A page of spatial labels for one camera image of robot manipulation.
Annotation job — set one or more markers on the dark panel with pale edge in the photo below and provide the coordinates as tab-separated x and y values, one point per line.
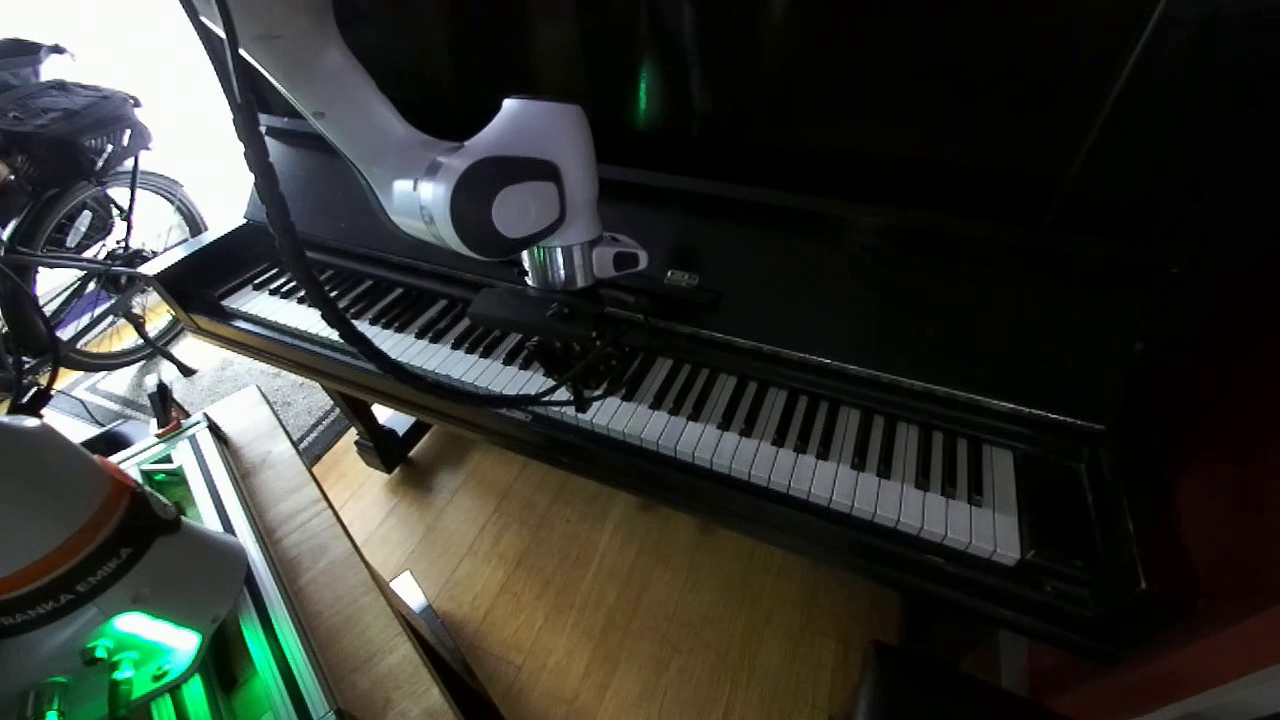
461	680

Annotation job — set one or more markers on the light wooden board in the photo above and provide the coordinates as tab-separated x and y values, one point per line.
334	587

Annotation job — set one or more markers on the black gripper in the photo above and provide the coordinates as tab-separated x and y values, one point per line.
535	308

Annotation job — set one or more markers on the black bicycle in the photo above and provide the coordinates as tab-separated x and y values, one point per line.
82	122

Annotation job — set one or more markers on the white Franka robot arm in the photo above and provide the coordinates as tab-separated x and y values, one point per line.
521	145

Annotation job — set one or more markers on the green lit device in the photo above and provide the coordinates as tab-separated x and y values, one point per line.
221	505

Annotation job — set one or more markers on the black piano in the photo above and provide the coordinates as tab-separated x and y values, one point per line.
865	265

